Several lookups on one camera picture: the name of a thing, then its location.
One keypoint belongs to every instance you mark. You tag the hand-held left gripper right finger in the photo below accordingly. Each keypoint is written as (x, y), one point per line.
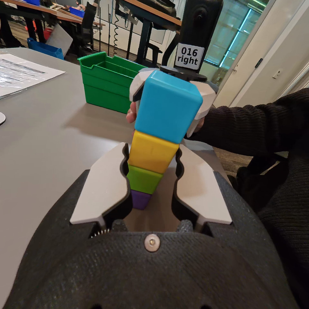
(202, 193)

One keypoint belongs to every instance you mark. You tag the grey desk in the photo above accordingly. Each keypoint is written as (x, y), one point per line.
(48, 144)

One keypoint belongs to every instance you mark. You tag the grey panel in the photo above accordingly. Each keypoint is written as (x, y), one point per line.
(60, 38)

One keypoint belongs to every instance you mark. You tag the blue floor bin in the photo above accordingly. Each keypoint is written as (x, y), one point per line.
(45, 49)

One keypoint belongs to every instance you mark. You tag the person's dark clothing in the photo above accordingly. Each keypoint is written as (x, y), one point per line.
(284, 205)

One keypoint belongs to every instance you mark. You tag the black task chair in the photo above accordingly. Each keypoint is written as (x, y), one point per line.
(89, 24)

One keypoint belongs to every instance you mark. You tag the light blue cube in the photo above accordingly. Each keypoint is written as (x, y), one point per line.
(166, 108)

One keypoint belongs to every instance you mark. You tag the long wooden background desk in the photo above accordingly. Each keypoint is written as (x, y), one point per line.
(60, 15)

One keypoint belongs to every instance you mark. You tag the wooden top standing desk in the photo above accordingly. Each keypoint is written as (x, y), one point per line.
(154, 14)

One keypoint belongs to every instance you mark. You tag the laminated paper sheet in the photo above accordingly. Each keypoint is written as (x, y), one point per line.
(21, 72)

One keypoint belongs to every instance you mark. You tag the yellow cube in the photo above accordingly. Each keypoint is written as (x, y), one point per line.
(152, 152)

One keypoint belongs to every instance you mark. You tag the white door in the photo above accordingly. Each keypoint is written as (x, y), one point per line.
(265, 60)

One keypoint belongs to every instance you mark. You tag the purple cube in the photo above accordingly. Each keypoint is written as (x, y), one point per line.
(141, 199)

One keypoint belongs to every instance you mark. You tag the person's right forearm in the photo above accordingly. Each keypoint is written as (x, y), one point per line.
(253, 125)

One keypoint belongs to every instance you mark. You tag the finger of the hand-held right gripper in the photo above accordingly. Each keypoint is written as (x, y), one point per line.
(208, 96)
(137, 82)

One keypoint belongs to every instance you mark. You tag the black office chair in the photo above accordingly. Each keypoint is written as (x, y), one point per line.
(152, 49)

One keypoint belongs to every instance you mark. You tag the blue background bin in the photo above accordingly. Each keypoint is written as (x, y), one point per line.
(76, 12)
(29, 2)

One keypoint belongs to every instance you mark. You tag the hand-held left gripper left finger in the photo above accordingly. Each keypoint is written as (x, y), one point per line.
(101, 190)

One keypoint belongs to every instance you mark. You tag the green plastic bin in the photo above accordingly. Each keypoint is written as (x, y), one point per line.
(103, 91)

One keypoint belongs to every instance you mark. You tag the lime green cube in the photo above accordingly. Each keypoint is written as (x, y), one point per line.
(144, 178)

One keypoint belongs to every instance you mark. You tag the black bag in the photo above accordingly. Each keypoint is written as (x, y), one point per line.
(161, 4)

